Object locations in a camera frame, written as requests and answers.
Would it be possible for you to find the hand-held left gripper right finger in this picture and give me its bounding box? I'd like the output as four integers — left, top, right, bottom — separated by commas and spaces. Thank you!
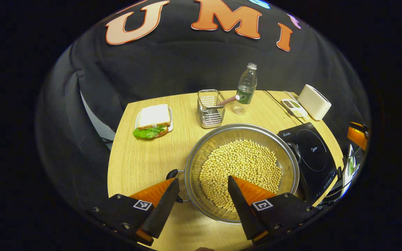
227, 175, 323, 245

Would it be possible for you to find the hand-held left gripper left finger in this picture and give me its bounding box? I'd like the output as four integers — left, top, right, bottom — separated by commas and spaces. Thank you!
90, 177, 181, 247

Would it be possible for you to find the black induction cooktop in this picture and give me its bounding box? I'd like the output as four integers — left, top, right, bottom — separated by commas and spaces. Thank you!
277, 122, 339, 205

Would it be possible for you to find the steel pot with black handles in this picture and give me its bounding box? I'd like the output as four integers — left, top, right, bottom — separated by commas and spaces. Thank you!
166, 123, 301, 225

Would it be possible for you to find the white green packet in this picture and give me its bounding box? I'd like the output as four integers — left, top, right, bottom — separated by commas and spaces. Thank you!
342, 144, 360, 191

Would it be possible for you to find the pile of soybeans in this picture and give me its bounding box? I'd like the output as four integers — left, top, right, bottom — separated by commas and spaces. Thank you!
199, 139, 283, 212

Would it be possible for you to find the white toaster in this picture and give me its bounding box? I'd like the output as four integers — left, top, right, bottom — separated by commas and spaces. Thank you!
297, 84, 332, 121

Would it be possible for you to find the white compartment tray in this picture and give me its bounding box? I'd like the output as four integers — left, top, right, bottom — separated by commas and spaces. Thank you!
281, 98, 308, 119

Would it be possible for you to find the sandwich with lettuce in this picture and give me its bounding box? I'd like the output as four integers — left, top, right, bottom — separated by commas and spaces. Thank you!
133, 104, 172, 140

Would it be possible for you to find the clear plastic water bottle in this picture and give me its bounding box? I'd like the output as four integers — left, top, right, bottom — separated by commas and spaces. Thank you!
232, 63, 258, 115

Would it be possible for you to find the black power cable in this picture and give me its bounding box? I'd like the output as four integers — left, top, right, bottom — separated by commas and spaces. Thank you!
263, 90, 304, 123

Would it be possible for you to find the metal wire basket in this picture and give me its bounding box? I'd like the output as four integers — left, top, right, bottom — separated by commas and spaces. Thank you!
197, 89, 226, 129

